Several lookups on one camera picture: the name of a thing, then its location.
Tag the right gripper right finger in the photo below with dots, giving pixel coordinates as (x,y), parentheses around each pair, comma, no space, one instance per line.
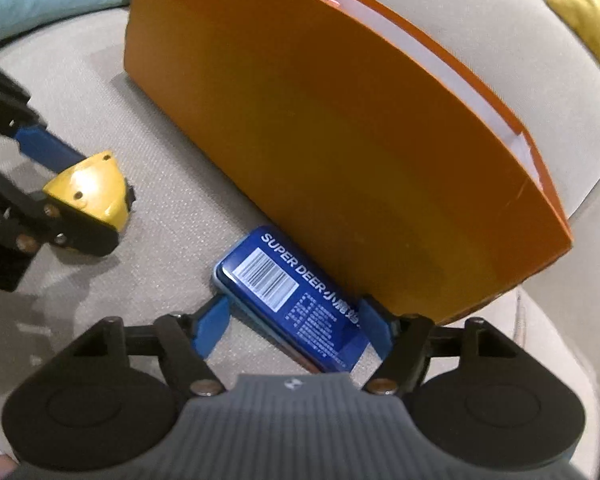
(405,344)

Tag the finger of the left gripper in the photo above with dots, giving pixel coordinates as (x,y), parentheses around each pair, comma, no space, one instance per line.
(40,145)
(69,228)

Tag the yellow tape measure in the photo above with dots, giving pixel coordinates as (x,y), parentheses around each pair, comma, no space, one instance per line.
(97,187)

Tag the blue tin box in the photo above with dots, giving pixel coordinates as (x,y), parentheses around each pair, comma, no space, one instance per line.
(292,300)

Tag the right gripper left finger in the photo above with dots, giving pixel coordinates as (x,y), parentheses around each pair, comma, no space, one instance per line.
(182,343)

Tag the orange cardboard box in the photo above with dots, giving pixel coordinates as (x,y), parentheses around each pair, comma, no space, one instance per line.
(385,158)

